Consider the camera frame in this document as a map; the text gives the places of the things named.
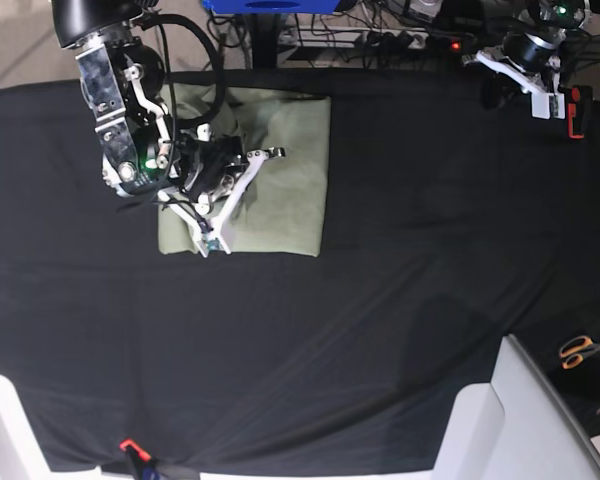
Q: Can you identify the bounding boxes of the white frame piece right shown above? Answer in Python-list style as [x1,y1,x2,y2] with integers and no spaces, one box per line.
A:
[431,335,600,480]

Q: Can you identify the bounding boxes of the light green T-shirt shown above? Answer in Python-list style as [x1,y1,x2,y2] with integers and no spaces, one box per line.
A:
[157,82,332,259]

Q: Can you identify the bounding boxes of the white frame piece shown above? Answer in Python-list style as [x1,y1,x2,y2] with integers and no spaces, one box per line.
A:
[0,375,131,479]
[431,335,600,480]

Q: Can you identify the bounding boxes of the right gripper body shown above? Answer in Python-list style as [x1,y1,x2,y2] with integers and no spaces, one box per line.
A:
[177,135,245,204]

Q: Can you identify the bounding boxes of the white frame piece left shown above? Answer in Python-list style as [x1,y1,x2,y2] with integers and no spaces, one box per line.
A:
[0,375,131,479]

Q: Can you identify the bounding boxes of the orange handled scissors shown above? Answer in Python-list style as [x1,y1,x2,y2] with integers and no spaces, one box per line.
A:
[558,335,600,370]

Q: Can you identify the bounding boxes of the black table cloth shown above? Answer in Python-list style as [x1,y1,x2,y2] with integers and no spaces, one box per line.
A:
[0,70,600,476]

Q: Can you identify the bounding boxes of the red black clamp right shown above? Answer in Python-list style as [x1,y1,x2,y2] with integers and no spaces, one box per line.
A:
[565,85,593,140]

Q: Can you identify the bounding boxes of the red black clamp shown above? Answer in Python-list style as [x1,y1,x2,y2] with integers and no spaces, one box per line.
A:
[565,85,593,140]
[119,439,162,480]

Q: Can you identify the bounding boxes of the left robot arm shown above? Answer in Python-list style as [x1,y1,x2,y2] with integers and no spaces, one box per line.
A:
[471,1,591,119]

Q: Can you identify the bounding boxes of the black stand pole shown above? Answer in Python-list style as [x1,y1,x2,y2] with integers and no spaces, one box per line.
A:
[247,13,287,70]

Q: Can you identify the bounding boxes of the blue box on stand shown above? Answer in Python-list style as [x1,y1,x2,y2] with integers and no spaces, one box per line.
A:
[202,0,340,15]

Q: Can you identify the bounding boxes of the red black clamp bottom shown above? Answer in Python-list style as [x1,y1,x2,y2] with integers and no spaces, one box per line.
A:
[119,439,162,480]

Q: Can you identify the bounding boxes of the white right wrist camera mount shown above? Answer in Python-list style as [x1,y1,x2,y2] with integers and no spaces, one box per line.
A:
[157,124,286,258]

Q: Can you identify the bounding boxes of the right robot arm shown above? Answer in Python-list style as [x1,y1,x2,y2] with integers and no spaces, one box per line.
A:
[51,1,243,201]

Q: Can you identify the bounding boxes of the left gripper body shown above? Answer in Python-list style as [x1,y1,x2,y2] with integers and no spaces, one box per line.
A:
[502,32,560,73]

